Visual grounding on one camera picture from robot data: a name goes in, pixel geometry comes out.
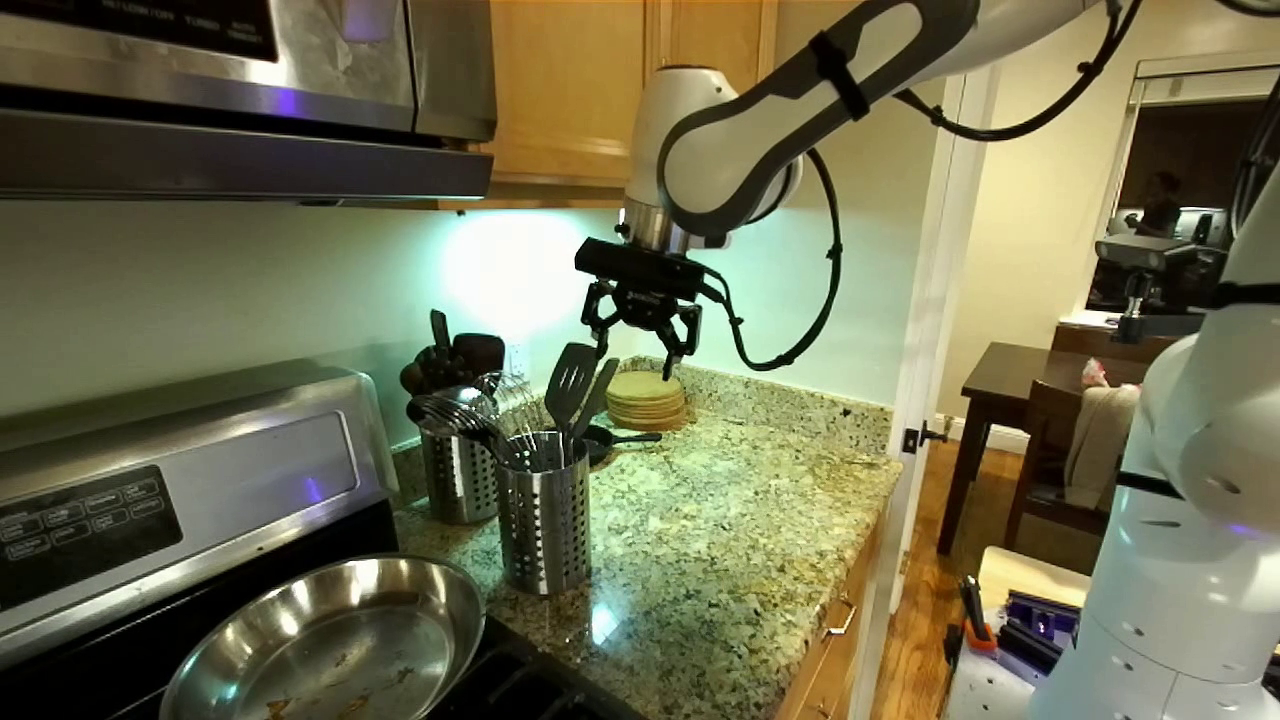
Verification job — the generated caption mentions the stainless steel stove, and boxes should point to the stainless steel stove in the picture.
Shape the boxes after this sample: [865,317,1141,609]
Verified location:
[0,365,641,720]

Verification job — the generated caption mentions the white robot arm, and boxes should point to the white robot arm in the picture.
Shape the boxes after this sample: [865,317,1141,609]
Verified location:
[575,0,1145,371]

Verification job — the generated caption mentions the black slotted spatula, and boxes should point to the black slotted spatula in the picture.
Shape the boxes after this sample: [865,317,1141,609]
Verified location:
[546,344,602,427]

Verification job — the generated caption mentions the stack of round cork trivets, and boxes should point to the stack of round cork trivets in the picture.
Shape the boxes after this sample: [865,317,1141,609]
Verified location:
[607,370,690,427]

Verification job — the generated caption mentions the stainless steel microwave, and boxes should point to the stainless steel microwave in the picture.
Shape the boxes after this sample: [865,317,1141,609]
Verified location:
[0,0,496,203]

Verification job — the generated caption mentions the dark wooden table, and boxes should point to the dark wooden table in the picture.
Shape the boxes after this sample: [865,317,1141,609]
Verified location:
[937,344,1105,555]

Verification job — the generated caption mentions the wooden lower cabinet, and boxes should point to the wooden lower cabinet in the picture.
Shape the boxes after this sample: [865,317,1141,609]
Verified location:
[777,536,880,720]

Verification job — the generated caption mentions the black utensils in rear holder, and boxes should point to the black utensils in rear holder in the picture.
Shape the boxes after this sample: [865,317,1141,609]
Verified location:
[399,308,503,395]

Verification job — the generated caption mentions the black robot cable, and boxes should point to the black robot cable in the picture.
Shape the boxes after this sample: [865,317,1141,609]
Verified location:
[695,0,1147,377]

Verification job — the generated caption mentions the perforated steel utensil holder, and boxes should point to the perforated steel utensil holder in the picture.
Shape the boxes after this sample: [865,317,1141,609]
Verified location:
[409,386,496,526]
[499,434,592,598]

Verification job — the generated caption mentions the wooden upper cabinet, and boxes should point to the wooden upper cabinet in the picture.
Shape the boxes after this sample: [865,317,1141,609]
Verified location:
[490,0,782,203]

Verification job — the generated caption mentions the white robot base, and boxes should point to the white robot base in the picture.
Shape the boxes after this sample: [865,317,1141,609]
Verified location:
[937,174,1280,720]

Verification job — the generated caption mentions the steel frying pan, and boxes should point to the steel frying pan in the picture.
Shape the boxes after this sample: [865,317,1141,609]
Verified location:
[161,555,484,720]

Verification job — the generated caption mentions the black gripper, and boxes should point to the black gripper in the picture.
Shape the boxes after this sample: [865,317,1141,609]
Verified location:
[575,239,705,370]

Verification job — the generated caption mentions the wooden cabinet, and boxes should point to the wooden cabinet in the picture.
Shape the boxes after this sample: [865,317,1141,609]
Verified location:
[490,0,782,203]
[777,536,880,720]

